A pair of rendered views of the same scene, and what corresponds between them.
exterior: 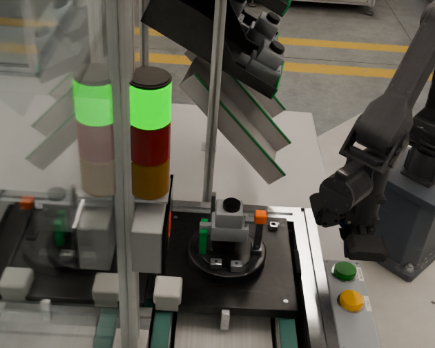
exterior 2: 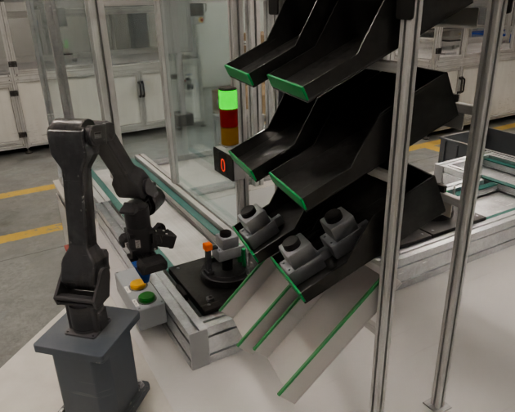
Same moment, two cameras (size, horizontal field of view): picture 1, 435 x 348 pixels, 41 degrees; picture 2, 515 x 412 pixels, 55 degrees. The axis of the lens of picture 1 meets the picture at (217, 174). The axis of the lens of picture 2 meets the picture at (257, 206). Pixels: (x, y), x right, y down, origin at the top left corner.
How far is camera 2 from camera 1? 188 cm
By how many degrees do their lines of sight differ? 116
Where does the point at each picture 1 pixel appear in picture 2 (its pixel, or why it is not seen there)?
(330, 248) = (169, 376)
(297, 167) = not seen: outside the picture
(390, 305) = not seen: hidden behind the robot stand
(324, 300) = (154, 281)
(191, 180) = (338, 383)
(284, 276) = (185, 278)
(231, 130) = (270, 264)
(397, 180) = (114, 311)
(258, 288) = (197, 268)
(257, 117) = (275, 312)
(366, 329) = (126, 278)
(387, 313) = not seen: hidden behind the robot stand
